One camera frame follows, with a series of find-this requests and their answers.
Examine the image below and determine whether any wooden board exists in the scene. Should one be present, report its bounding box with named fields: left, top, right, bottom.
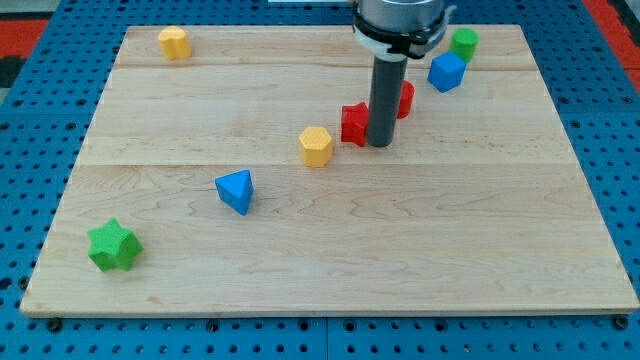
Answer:
left=21, top=25, right=639, bottom=318

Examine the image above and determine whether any green star block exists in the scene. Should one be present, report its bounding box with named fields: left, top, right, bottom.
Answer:
left=87, top=218, right=144, bottom=271

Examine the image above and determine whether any yellow hexagon block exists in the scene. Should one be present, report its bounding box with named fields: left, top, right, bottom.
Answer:
left=298, top=127, right=333, bottom=168

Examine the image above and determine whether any red star block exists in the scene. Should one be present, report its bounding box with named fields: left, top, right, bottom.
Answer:
left=341, top=102, right=369, bottom=147

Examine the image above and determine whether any green cylinder block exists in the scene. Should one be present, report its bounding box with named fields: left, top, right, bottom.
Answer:
left=449, top=28, right=480, bottom=63

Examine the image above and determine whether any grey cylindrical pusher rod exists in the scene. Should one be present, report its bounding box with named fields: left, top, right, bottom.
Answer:
left=366, top=57, right=407, bottom=147

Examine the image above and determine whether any red cylinder block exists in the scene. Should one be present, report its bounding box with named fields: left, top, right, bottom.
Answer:
left=397, top=80, right=415, bottom=119

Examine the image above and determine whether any yellow heart block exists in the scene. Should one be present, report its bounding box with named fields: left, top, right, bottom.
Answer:
left=157, top=26, right=192, bottom=60

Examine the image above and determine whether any blue cube block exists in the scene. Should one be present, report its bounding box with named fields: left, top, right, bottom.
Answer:
left=427, top=51, right=466, bottom=93

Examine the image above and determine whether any blue triangle block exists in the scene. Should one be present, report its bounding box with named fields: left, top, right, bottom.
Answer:
left=214, top=169, right=254, bottom=216

